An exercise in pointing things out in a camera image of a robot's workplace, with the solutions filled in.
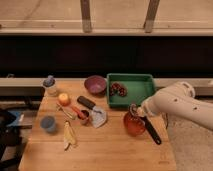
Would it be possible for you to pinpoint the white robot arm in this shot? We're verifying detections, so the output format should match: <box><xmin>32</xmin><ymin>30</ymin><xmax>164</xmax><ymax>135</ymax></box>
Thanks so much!
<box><xmin>137</xmin><ymin>82</ymin><xmax>213</xmax><ymax>131</ymax></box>

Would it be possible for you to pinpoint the red bowl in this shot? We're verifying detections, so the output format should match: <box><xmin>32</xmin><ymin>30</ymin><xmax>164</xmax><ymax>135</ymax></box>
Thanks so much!
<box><xmin>123</xmin><ymin>112</ymin><xmax>145</xmax><ymax>136</ymax></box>

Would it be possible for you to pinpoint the purple bowl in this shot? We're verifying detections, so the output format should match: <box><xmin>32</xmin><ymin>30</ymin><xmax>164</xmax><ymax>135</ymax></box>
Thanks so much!
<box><xmin>84</xmin><ymin>75</ymin><xmax>106</xmax><ymax>95</ymax></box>

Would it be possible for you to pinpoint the green plastic tray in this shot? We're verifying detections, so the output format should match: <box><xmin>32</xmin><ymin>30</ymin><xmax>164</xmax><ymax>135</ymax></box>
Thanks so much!
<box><xmin>107</xmin><ymin>73</ymin><xmax>156</xmax><ymax>108</ymax></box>

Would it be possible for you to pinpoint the dark red grape bunch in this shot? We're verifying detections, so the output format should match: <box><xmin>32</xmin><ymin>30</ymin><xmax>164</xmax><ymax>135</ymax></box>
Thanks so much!
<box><xmin>110</xmin><ymin>82</ymin><xmax>127</xmax><ymax>97</ymax></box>

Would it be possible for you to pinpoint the yellow banana peel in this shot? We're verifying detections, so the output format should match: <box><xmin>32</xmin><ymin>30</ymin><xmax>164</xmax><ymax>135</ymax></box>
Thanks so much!
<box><xmin>64</xmin><ymin>121</ymin><xmax>77</xmax><ymax>150</ymax></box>

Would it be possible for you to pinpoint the yellow red apple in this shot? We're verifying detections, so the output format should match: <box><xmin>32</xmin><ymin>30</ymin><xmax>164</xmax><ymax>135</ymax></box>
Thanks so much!
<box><xmin>58</xmin><ymin>93</ymin><xmax>71</xmax><ymax>106</ymax></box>

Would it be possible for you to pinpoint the metal fork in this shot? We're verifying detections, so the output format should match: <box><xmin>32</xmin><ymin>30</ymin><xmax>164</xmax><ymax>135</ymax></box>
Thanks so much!
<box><xmin>56</xmin><ymin>103</ymin><xmax>76</xmax><ymax>120</ymax></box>

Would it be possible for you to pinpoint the small bottle blue cap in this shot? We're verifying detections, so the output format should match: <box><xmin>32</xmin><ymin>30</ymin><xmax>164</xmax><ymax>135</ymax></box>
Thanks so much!
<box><xmin>43</xmin><ymin>75</ymin><xmax>58</xmax><ymax>96</ymax></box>

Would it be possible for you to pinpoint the black blue object at left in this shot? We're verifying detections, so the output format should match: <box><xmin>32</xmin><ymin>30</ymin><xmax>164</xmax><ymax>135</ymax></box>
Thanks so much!
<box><xmin>0</xmin><ymin>108</ymin><xmax>23</xmax><ymax>171</ymax></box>

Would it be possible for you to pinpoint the red handled measuring cup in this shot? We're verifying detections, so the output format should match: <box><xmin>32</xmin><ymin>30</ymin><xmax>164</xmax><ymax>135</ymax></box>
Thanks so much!
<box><xmin>70</xmin><ymin>105</ymin><xmax>89</xmax><ymax>126</ymax></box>

